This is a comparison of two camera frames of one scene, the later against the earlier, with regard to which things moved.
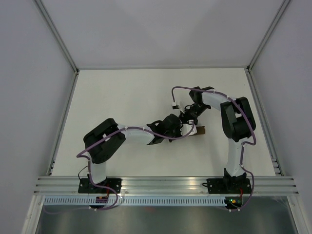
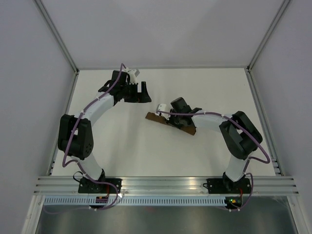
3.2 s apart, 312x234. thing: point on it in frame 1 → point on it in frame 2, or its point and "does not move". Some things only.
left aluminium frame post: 58,36 does not move
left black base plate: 85,186 does not move
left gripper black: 178,128 → 139,97
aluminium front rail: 165,185 does not move
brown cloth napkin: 200,129 → 154,117
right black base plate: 228,185 does not move
